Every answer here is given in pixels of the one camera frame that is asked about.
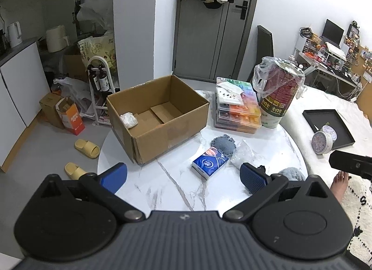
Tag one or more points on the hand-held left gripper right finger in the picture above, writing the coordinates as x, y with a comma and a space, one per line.
252, 179

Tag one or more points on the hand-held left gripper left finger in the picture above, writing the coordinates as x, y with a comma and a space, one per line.
114, 175

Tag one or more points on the clear plastic bag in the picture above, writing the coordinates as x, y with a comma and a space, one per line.
247, 155

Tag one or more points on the grey plush toy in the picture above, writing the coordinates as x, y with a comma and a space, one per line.
292, 174

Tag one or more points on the grey knitted pouch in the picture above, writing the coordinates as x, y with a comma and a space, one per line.
223, 144

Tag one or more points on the blue tissue pack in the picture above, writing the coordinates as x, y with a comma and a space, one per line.
209, 163

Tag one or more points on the person's bare foot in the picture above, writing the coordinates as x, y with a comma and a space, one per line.
340, 185

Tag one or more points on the round patterned tin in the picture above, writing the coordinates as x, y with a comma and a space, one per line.
321, 143
330, 131

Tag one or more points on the yellow slipper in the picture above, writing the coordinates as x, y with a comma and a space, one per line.
74, 170
87, 148

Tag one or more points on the white patterned rug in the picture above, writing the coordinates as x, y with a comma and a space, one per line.
361, 209

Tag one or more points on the black tray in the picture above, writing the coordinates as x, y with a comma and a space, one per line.
322, 117

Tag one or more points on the crumpled white tissue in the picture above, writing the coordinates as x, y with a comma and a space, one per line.
129, 119

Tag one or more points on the white bed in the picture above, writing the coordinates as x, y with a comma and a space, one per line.
343, 104

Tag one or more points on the stack of colourful organizer boxes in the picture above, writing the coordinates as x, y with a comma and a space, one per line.
238, 116

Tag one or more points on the white metal rack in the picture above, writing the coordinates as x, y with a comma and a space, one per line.
96, 110

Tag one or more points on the orange carton box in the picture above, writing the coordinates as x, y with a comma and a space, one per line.
72, 120

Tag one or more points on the cork board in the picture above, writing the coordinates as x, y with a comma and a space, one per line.
366, 89

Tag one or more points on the white paper card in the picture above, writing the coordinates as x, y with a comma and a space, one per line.
229, 95

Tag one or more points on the red canister in plastic bag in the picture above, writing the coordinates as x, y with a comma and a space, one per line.
279, 92

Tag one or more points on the white plastic bag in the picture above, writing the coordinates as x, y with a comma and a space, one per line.
74, 89

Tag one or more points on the dark bottle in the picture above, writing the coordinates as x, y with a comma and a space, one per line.
104, 79
94, 79

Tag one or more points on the white desk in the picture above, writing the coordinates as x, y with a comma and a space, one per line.
328, 68

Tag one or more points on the large brown cardboard box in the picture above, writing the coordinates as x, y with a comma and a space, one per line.
74, 68

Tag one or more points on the yellow green rice bag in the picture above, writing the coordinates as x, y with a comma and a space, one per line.
100, 50

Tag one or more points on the white cabinet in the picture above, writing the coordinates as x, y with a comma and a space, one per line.
20, 89

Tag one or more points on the black laptop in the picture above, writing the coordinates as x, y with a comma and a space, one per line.
332, 31

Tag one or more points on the grey door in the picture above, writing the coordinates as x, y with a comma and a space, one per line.
200, 43

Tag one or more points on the large translucent plastic bag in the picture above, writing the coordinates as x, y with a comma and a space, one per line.
94, 14

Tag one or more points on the black door lock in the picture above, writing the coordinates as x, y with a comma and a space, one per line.
242, 9

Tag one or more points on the white electric kettle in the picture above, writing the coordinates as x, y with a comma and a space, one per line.
14, 34

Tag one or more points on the dark photo frame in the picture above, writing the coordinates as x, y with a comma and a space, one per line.
354, 29

